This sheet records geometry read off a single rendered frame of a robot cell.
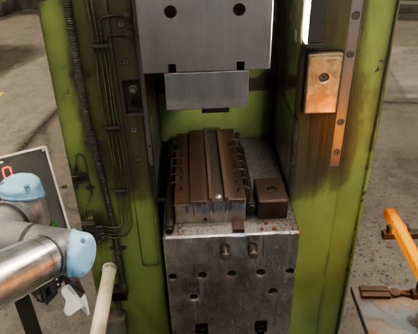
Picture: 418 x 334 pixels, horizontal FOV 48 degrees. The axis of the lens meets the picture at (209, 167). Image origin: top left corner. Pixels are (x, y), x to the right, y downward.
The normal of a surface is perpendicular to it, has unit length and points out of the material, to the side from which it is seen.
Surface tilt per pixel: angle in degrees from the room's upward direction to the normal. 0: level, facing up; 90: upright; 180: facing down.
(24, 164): 60
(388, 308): 0
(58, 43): 90
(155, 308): 90
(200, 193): 0
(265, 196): 0
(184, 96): 90
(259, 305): 90
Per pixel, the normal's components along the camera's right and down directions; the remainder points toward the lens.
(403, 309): -0.02, -0.84
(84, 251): 0.97, 0.12
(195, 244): 0.04, 0.54
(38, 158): 0.39, -0.02
